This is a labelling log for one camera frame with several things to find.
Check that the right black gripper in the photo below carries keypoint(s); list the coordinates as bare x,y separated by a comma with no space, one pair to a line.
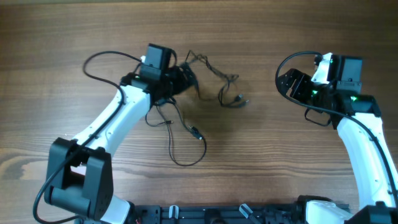
298,86

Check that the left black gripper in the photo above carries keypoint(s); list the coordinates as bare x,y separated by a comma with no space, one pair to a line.
180,82

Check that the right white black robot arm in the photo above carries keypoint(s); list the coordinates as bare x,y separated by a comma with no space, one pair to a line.
335,89

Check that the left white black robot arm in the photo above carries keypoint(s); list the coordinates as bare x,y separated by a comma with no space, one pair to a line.
79,171

